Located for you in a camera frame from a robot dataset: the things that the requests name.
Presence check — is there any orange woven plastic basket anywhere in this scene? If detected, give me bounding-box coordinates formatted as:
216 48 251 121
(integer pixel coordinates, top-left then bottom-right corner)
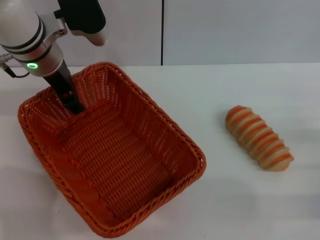
17 61 207 239

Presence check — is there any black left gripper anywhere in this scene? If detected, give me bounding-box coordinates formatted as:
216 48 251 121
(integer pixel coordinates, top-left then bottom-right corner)
42 59 86 116

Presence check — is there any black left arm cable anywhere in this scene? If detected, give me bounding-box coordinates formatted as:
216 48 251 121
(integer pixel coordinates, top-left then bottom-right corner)
0 53 30 79

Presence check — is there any striped orange white bread loaf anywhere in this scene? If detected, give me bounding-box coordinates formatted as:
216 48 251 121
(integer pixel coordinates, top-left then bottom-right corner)
225 104 295 172

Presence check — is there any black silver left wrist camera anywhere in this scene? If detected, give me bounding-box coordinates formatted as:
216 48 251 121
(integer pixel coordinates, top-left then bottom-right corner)
53 0 110 47

